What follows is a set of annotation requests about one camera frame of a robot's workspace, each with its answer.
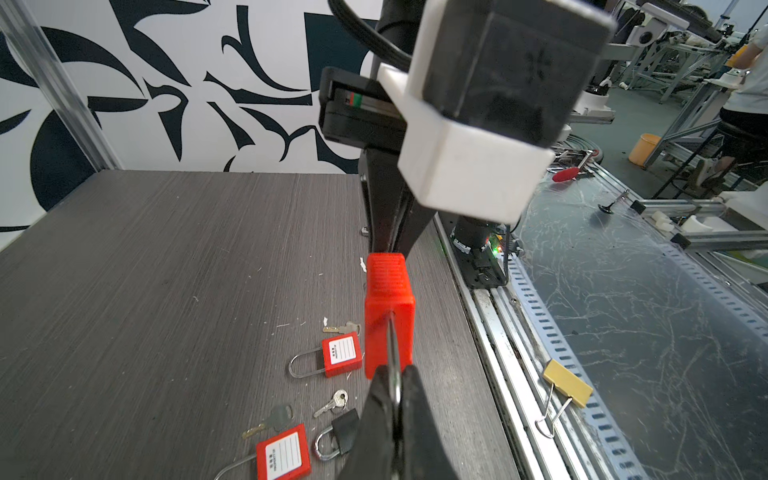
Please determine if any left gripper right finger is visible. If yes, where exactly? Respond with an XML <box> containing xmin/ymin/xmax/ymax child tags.
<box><xmin>398</xmin><ymin>365</ymin><xmax>458</xmax><ymax>479</ymax></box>

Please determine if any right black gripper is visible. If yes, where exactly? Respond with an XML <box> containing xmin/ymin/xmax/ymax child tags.
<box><xmin>318</xmin><ymin>67</ymin><xmax>436</xmax><ymax>255</ymax></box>

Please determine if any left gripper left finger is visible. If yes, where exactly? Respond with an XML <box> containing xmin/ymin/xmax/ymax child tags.
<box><xmin>338</xmin><ymin>366</ymin><xmax>396</xmax><ymax>479</ymax></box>

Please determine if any small black padlock front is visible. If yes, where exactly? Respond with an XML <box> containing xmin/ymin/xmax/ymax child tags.
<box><xmin>313</xmin><ymin>408</ymin><xmax>359</xmax><ymax>462</ymax></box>

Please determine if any red padlock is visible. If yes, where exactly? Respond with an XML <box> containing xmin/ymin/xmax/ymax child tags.
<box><xmin>214</xmin><ymin>423</ymin><xmax>312</xmax><ymax>480</ymax></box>
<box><xmin>287</xmin><ymin>332</ymin><xmax>363</xmax><ymax>379</ymax></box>
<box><xmin>364</xmin><ymin>253</ymin><xmax>416</xmax><ymax>407</ymax></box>

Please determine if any red padlock front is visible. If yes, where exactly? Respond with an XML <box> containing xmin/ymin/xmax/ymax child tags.
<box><xmin>287</xmin><ymin>332</ymin><xmax>363</xmax><ymax>379</ymax></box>

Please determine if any small silver key right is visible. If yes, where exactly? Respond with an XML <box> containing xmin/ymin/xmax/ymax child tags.
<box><xmin>313</xmin><ymin>389</ymin><xmax>348</xmax><ymax>418</ymax></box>

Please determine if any silver key grey head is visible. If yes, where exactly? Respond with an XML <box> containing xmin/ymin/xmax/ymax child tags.
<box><xmin>241</xmin><ymin>404</ymin><xmax>294</xmax><ymax>440</ymax></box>

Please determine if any silver key brass tip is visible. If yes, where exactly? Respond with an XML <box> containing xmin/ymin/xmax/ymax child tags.
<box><xmin>323</xmin><ymin>322</ymin><xmax>361</xmax><ymax>335</ymax></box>

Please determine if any metal spoon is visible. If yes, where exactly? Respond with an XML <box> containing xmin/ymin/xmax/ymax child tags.
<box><xmin>598</xmin><ymin>189</ymin><xmax>629</xmax><ymax>215</ymax></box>

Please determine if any yellow bucket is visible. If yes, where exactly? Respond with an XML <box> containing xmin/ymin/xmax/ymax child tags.
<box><xmin>628</xmin><ymin>133</ymin><xmax>661</xmax><ymax>167</ymax></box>

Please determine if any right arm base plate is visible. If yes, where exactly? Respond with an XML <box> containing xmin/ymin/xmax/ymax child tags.
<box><xmin>449</xmin><ymin>216</ymin><xmax>508</xmax><ymax>289</ymax></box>

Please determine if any red handled tool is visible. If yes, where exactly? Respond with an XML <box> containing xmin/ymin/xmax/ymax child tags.
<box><xmin>552</xmin><ymin>150</ymin><xmax>594</xmax><ymax>183</ymax></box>

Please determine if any white slotted cable duct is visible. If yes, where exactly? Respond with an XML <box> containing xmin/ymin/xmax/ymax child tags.
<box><xmin>508</xmin><ymin>256</ymin><xmax>648</xmax><ymax>479</ymax></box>

